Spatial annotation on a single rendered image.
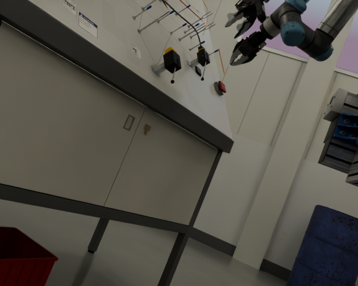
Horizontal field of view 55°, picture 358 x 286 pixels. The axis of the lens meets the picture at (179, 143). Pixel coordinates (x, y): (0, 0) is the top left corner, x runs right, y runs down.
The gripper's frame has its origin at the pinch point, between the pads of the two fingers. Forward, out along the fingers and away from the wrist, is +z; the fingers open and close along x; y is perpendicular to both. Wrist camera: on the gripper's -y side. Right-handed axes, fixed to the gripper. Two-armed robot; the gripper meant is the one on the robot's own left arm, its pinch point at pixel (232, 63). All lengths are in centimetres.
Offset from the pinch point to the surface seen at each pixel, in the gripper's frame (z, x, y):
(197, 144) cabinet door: 30.3, -17.3, -15.7
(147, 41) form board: 7.6, 26.8, -24.7
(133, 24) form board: 4.9, 33.8, -28.2
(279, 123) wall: 127, -76, 223
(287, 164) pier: 133, -112, 190
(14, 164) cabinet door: 22, 15, -89
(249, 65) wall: 124, -2, 253
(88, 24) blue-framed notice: -2, 35, -54
